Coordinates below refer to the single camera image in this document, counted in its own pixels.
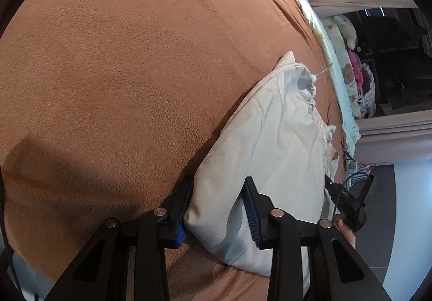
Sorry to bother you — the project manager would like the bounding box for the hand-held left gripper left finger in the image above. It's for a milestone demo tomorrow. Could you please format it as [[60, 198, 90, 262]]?
[[44, 175, 194, 301]]

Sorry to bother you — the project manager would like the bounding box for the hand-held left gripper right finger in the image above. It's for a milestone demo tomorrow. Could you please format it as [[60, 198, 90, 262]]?
[[244, 176, 392, 301]]

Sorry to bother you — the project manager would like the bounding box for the white pillow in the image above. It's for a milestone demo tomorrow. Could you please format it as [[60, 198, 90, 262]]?
[[184, 50, 338, 295]]

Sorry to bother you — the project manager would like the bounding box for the person's right hand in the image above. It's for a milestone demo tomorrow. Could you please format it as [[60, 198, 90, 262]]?
[[332, 213, 356, 249]]

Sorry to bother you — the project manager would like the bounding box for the light patterned bed sheet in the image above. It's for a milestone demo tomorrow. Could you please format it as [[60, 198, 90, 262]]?
[[292, 0, 360, 158]]

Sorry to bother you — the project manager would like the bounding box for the floral patterned cloth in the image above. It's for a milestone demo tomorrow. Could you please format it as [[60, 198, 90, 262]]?
[[358, 63, 377, 118]]

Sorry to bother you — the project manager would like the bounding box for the bear print pillow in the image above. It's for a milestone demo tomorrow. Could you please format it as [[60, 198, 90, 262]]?
[[322, 18, 363, 119]]

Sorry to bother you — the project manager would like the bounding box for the pink plush toy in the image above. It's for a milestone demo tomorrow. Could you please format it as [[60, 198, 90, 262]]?
[[347, 50, 365, 91]]

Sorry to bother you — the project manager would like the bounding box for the dark window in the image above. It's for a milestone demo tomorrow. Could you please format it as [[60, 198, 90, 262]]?
[[317, 8, 432, 118]]

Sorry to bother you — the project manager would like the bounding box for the orange fleece blanket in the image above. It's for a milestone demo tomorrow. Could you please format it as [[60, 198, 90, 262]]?
[[0, 0, 352, 301]]

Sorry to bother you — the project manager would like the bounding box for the white plush toy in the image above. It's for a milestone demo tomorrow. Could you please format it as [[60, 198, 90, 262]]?
[[332, 14, 358, 50]]

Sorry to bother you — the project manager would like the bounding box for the black cable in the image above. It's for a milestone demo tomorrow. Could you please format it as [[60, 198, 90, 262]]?
[[340, 142, 357, 173]]

